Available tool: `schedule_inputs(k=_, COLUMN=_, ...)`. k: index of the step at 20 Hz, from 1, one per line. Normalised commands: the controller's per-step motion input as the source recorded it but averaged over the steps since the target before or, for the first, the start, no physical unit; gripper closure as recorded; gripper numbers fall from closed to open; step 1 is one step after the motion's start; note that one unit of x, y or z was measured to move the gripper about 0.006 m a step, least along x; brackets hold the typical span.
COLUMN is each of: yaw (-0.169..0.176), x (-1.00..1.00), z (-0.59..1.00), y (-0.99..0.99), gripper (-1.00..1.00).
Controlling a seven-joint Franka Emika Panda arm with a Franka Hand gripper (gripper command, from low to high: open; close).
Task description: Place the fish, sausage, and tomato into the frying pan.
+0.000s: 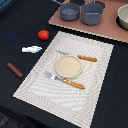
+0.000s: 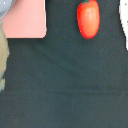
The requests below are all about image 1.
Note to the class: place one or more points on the brown toy sausage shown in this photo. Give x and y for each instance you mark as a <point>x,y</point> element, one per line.
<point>15,70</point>

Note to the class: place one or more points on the grey frying pan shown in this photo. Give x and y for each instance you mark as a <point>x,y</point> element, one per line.
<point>69,11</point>

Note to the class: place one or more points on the grey cooking pot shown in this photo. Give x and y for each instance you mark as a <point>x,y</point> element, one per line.
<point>91,13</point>

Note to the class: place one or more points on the red toy tomato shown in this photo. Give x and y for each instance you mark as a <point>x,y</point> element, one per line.
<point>43,35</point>

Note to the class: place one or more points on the knife with orange handle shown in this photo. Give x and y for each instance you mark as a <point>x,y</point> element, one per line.
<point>79,56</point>

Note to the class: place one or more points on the beige bowl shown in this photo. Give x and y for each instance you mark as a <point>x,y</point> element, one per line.
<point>123,16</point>

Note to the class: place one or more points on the fork with orange handle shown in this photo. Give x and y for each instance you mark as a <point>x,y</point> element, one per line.
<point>69,82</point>

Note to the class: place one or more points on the beige round plate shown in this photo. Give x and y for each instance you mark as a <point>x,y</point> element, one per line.
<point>68,66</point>

